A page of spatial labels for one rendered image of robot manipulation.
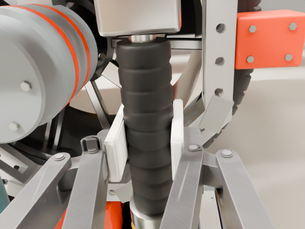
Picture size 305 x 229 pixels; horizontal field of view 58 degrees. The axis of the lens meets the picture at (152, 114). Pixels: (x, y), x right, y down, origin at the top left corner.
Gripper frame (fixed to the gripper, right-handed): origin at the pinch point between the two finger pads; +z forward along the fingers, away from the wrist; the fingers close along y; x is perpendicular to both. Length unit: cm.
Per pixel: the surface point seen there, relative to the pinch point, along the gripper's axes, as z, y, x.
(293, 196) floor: 90, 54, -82
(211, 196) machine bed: 81, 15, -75
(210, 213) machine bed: 70, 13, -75
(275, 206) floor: 83, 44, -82
